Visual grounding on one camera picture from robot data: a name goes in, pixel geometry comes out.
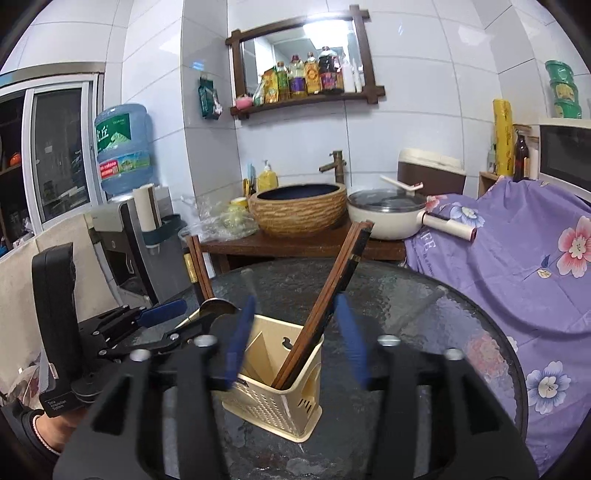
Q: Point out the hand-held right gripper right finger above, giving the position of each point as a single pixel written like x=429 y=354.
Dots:
x=351 y=337

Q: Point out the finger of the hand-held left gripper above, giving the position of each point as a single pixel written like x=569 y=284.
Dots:
x=178 y=334
x=161 y=310

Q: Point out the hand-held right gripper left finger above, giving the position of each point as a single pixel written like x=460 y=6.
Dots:
x=240 y=341

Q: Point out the cream plastic utensil holder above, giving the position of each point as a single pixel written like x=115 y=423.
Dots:
x=277 y=406

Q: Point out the person's left forearm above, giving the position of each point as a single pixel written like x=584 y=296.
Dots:
x=51 y=429

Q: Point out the beige cloth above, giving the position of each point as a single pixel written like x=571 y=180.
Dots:
x=27 y=286

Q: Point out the grey water dispenser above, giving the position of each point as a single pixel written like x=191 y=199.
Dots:
x=134 y=263

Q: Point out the clear plastic bag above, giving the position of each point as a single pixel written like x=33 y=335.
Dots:
x=217 y=224

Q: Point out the white paper cup stack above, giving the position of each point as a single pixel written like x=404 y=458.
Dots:
x=147 y=207

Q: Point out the cream cooking pot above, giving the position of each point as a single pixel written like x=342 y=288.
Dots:
x=383 y=221

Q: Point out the woven pattern wash basin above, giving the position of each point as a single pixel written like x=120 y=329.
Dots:
x=300 y=214

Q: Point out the small yellow cup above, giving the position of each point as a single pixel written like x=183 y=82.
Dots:
x=239 y=202

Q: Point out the glass pot lid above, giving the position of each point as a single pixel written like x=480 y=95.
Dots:
x=383 y=198

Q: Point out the small orange pot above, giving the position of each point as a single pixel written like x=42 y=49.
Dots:
x=15 y=159

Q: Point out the aluminium sliding window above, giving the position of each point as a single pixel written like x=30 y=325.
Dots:
x=60 y=147

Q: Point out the white rice paddle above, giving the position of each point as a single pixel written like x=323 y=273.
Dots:
x=397 y=183

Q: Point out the yellow dish soap bottle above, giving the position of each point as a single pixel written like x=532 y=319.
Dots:
x=267 y=180

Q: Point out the purple floral cloth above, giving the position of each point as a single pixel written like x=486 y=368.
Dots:
x=508 y=286

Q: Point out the blue water cooler bottle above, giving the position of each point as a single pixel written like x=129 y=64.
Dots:
x=122 y=147

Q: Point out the bronze faucet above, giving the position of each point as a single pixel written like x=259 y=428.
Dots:
x=339 y=166

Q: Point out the brown and cream rice cooker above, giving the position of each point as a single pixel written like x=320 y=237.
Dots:
x=434 y=177

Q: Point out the small wooden crate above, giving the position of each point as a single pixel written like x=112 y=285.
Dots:
x=489 y=183

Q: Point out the green hanging packet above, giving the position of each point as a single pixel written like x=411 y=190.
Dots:
x=208 y=99

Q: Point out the small pink bowl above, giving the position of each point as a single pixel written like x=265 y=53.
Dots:
x=243 y=101

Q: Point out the brown glass bottle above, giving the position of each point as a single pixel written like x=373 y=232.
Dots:
x=521 y=159

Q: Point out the yellow seasoning packet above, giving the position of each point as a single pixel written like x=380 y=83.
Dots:
x=268 y=87

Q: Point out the yellow wrapped roll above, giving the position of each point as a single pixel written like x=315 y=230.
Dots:
x=503 y=138

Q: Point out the oil bottle with green label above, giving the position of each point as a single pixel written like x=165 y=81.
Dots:
x=282 y=83

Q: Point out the small white bottle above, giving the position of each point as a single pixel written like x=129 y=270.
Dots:
x=358 y=77

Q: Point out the tall white bottle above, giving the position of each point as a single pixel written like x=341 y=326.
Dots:
x=347 y=74

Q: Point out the oil bottle with purple label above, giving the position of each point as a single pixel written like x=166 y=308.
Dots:
x=298 y=78

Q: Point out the oil bottle with yellow label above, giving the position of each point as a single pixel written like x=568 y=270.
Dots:
x=313 y=74

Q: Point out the dark soy sauce bottle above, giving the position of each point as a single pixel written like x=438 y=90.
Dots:
x=330 y=71

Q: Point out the white microwave oven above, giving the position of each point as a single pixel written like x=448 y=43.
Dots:
x=568 y=157

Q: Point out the wooden framed mirror shelf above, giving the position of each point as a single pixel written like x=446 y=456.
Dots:
x=286 y=50

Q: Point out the teal wall holder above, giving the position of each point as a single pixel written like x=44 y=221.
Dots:
x=166 y=228

